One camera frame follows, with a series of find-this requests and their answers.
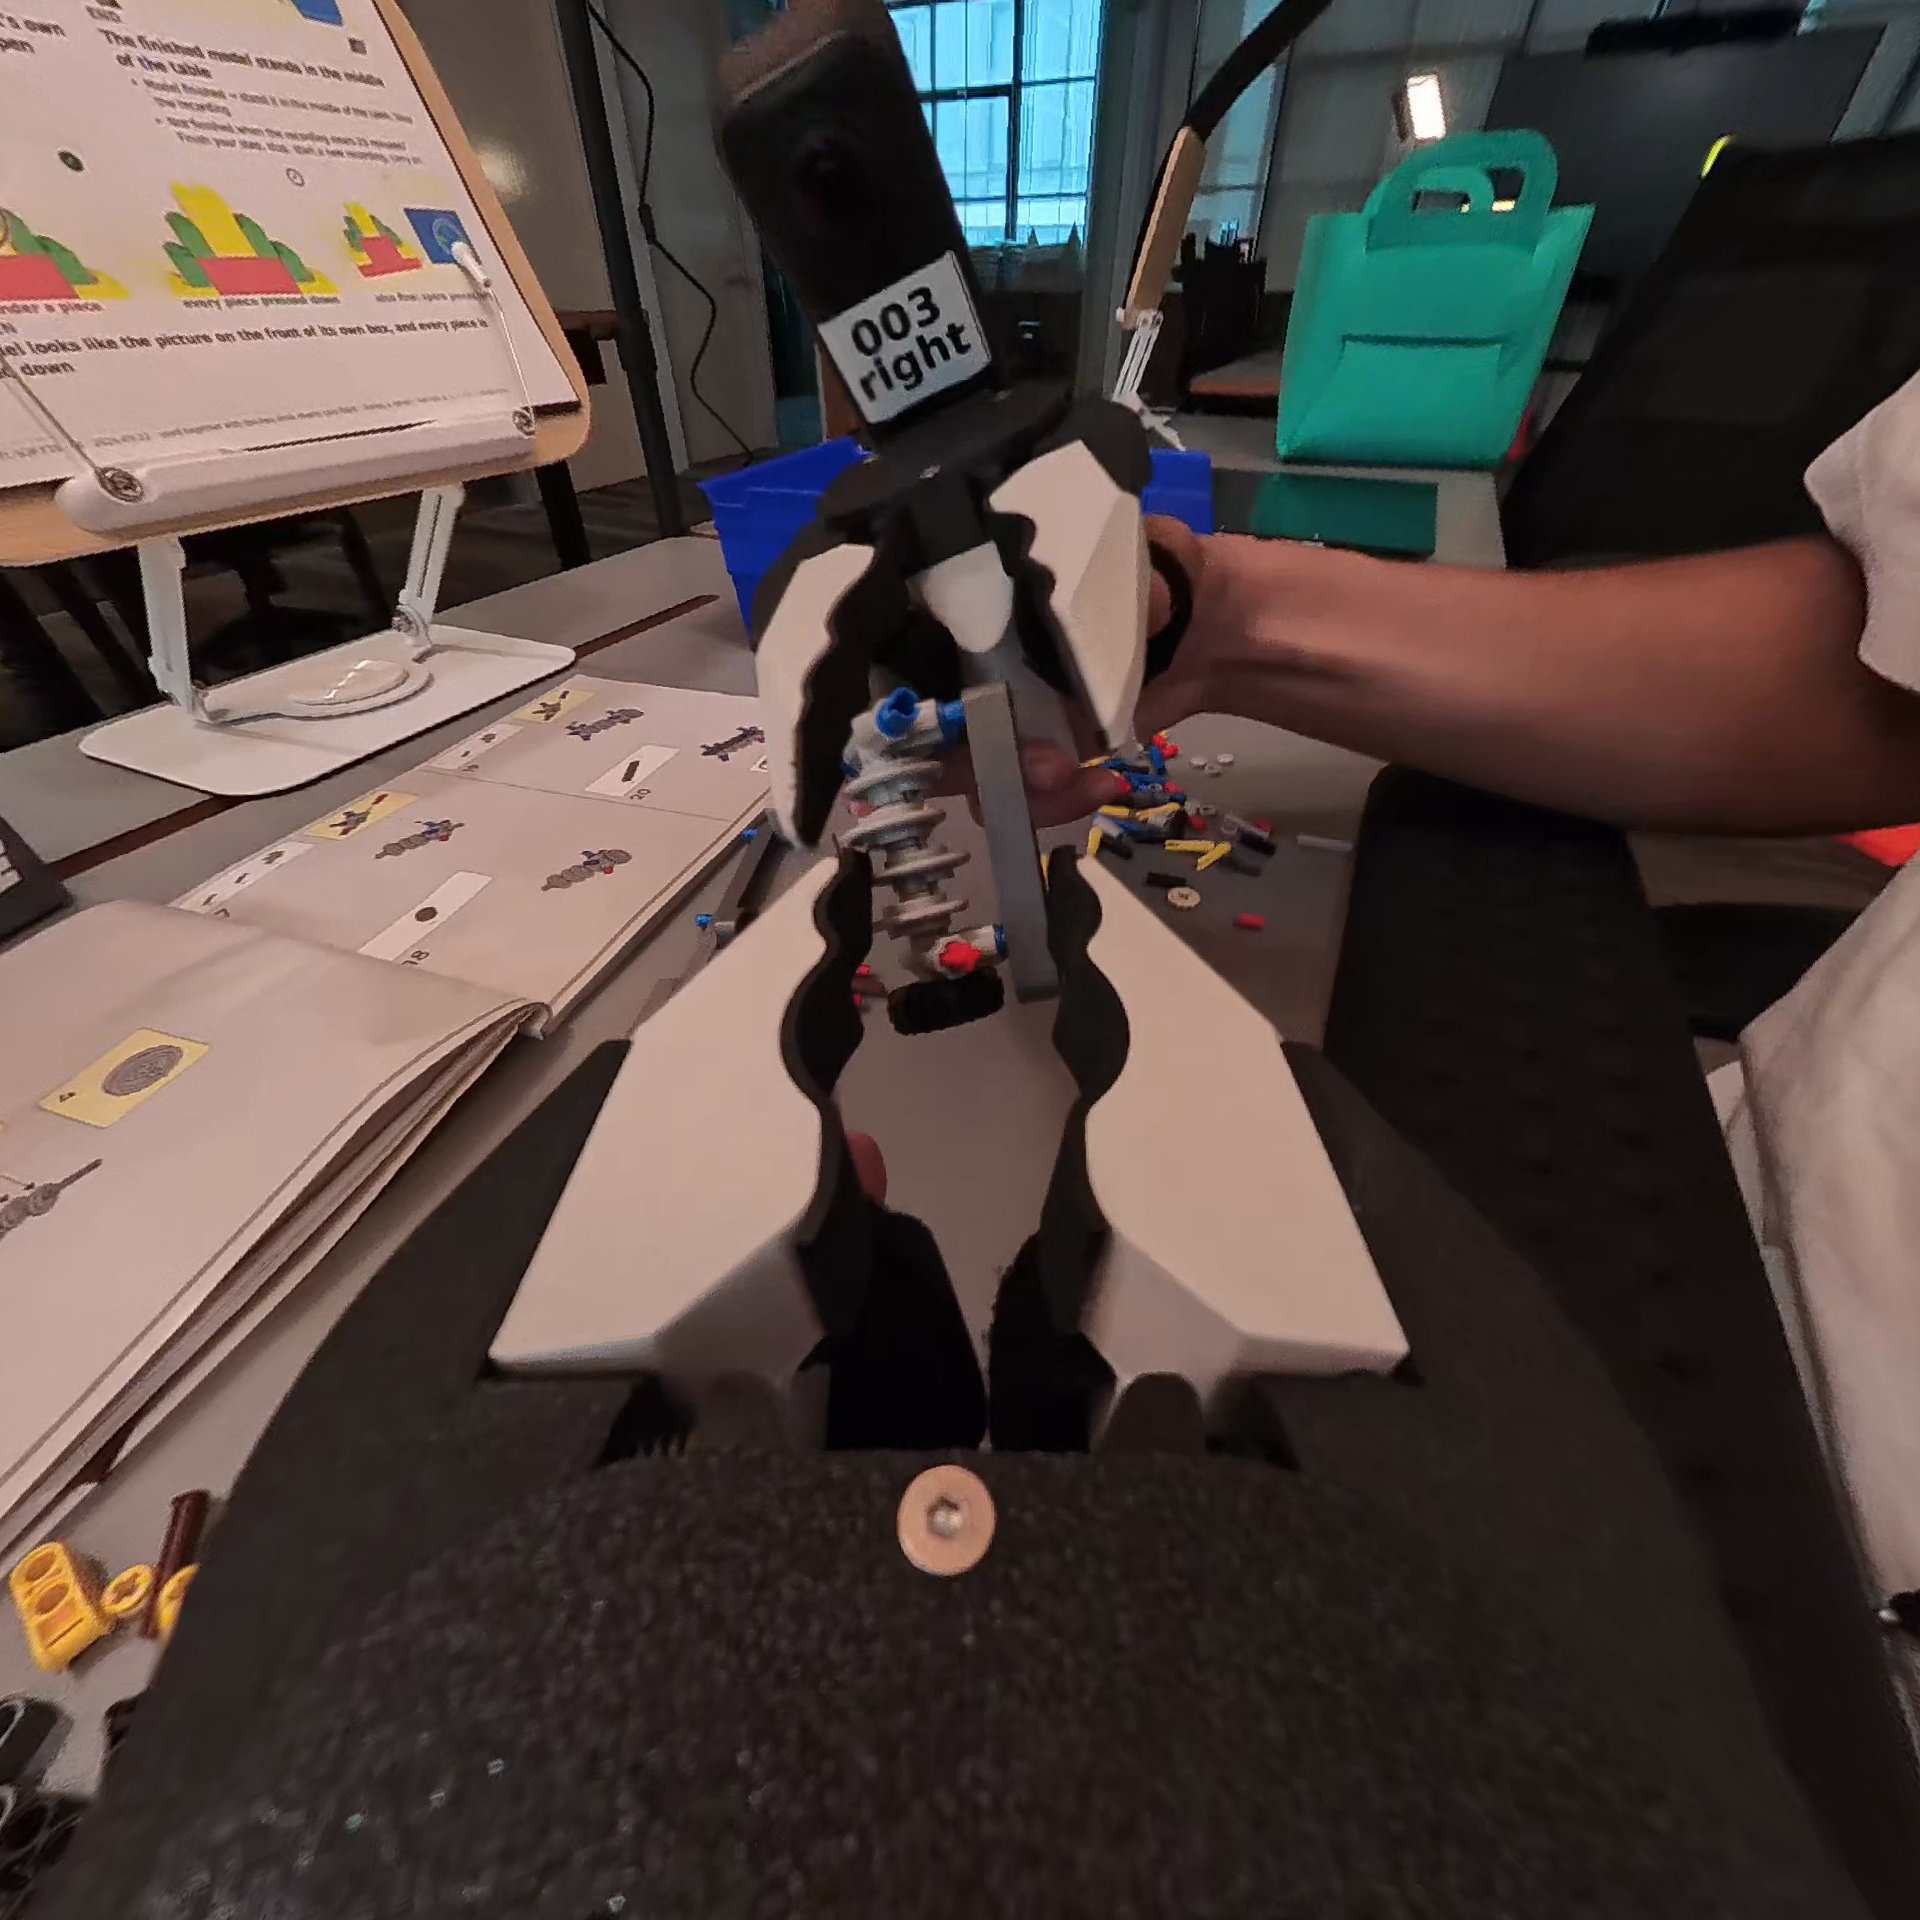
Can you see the turquoise tote bag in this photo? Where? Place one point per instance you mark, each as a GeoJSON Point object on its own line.
{"type": "Point", "coordinates": [1424, 345]}

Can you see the black mesh office chair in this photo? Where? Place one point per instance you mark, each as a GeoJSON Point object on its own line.
{"type": "Point", "coordinates": [1694, 374]}

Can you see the brown lego pin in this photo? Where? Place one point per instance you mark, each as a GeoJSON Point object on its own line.
{"type": "Point", "coordinates": [176, 1546]}

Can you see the paned window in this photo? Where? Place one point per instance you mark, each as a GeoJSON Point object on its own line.
{"type": "Point", "coordinates": [1019, 118]}

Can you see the printed instruction sheet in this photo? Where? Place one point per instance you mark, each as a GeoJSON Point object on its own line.
{"type": "Point", "coordinates": [224, 225]}

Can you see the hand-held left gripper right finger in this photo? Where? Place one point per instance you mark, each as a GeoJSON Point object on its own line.
{"type": "Point", "coordinates": [1244, 1200]}

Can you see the yellow lego connector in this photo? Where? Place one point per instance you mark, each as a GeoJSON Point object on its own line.
{"type": "Point", "coordinates": [52, 1605]}
{"type": "Point", "coordinates": [129, 1593]}

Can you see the dark grey lego beam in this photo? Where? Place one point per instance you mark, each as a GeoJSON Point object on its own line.
{"type": "Point", "coordinates": [1012, 838]}

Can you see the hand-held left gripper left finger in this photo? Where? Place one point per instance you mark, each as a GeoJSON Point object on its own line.
{"type": "Point", "coordinates": [675, 1200]}

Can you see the blue storage bin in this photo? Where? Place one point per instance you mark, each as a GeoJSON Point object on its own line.
{"type": "Point", "coordinates": [750, 509]}

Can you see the white document stand with sheet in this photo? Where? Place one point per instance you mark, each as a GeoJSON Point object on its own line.
{"type": "Point", "coordinates": [329, 704]}

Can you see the lego instruction booklet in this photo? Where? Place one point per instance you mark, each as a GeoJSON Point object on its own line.
{"type": "Point", "coordinates": [224, 1124]}

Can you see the white printed t-shirt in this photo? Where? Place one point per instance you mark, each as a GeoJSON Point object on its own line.
{"type": "Point", "coordinates": [1844, 1124]}

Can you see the person's right hand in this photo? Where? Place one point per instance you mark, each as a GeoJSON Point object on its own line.
{"type": "Point", "coordinates": [1230, 628]}

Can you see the grey lego shock absorber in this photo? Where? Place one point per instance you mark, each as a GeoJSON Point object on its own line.
{"type": "Point", "coordinates": [907, 854]}

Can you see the person's right forearm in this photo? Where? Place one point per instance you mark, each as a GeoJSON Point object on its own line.
{"type": "Point", "coordinates": [1576, 674]}

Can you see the black lego set box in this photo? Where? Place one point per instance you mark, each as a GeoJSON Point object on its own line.
{"type": "Point", "coordinates": [22, 884]}

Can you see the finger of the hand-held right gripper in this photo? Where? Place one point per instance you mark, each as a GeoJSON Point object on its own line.
{"type": "Point", "coordinates": [1096, 586]}
{"type": "Point", "coordinates": [796, 674]}

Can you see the scatter of small lego pieces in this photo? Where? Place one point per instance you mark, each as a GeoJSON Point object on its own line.
{"type": "Point", "coordinates": [1161, 819]}

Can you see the pile of black lego beams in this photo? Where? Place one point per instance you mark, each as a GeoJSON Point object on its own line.
{"type": "Point", "coordinates": [29, 1740]}

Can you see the grey lego connector blue pins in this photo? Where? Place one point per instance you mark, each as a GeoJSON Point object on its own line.
{"type": "Point", "coordinates": [897, 713]}

